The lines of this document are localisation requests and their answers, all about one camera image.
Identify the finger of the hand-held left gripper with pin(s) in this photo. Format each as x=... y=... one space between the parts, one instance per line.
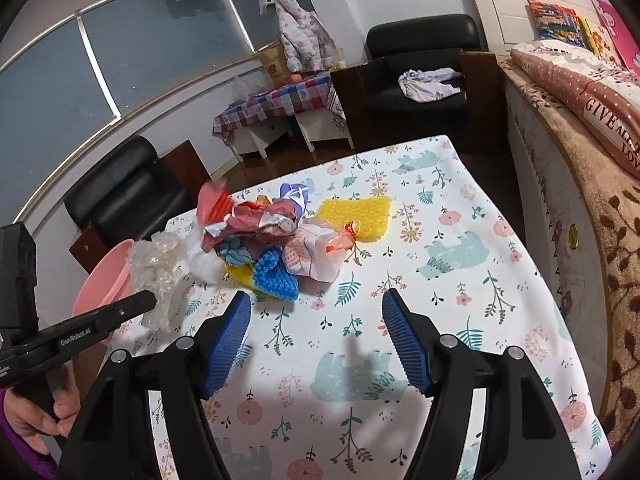
x=132 y=305

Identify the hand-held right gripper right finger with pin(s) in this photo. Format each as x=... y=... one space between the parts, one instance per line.
x=405 y=340

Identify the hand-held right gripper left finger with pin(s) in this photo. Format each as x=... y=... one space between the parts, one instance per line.
x=227 y=340

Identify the pink plastic basin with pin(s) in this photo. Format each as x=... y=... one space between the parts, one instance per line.
x=107 y=270

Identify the clear bubble wrap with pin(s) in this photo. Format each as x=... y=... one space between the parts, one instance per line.
x=155 y=260

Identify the orange plastic wrapper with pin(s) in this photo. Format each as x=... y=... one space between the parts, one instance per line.
x=342 y=240

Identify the red plastic wrapper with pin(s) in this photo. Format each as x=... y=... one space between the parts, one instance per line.
x=212 y=202

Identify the yellow foam fruit net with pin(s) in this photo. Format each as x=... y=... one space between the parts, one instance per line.
x=360 y=212

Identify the person's left hand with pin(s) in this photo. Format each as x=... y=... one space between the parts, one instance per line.
x=35 y=420

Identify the small yellow foam net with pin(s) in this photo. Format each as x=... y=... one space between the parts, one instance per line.
x=240 y=276

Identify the white tissue paper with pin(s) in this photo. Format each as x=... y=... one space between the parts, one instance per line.
x=205 y=265

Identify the blue foam fruit net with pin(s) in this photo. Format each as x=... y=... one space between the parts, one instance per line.
x=275 y=275

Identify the black armchair with wooden arms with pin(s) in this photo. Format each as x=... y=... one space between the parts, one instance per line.
x=415 y=35
x=125 y=190

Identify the crumpled colourful foil wrapper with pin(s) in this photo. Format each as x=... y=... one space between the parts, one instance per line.
x=250 y=225

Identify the white printed plastic bag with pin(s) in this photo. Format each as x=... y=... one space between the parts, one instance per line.
x=310 y=255

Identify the purple plastic wrapper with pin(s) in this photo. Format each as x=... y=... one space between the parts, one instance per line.
x=295 y=195

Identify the white bed base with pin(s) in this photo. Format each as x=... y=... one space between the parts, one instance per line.
x=550 y=200

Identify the white desk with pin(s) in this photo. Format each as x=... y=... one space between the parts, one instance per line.
x=325 y=127

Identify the bed with pillows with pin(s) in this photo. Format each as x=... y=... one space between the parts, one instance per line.
x=615 y=240

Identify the frosted glass window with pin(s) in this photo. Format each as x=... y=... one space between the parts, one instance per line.
x=100 y=60

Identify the clear plastic bag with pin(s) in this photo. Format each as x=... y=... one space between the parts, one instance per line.
x=245 y=90

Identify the plaid tablecloth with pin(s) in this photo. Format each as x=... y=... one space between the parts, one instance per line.
x=295 y=95

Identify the pale printed cloth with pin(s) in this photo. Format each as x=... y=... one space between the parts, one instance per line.
x=427 y=85

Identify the brown paper bag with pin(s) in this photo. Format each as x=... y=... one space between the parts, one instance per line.
x=272 y=65

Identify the pink polka dot pillow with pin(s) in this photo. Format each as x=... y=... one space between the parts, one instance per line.
x=560 y=80

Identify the hanging floral padded jacket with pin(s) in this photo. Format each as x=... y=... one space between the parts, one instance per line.
x=300 y=30

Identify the white wooden headboard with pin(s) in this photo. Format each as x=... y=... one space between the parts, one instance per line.
x=500 y=10

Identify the colourful patterned pillow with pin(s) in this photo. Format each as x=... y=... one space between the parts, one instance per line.
x=555 y=20

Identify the yellow flower cushion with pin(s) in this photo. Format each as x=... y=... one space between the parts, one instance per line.
x=602 y=42

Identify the pink cartoon pillow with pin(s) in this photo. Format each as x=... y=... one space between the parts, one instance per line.
x=620 y=30

